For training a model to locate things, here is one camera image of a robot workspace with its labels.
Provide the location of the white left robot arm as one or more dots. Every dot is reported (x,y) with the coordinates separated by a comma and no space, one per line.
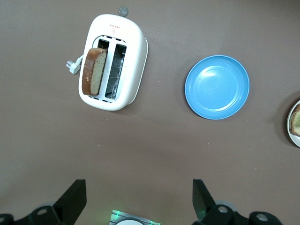
(127,222)

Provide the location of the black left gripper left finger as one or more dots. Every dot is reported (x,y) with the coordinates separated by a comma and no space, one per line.
(68,206)

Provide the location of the dark crust bread slice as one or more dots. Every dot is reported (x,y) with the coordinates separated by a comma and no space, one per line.
(89,72)

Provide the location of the white toaster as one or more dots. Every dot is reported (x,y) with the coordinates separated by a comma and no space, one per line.
(133,47)

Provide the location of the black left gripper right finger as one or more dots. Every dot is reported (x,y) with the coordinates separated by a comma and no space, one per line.
(206,211)

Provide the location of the blue plate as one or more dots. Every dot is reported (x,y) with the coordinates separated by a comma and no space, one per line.
(216,87)

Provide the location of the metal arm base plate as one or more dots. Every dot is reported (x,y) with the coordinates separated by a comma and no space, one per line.
(117,215)

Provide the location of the beige plate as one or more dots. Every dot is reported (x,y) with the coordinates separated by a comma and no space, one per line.
(296,141)

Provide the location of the white toaster power plug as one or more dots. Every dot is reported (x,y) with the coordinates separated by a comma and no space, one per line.
(73,66)

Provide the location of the light brown bread slice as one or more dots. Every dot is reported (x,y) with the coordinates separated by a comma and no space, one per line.
(296,122)

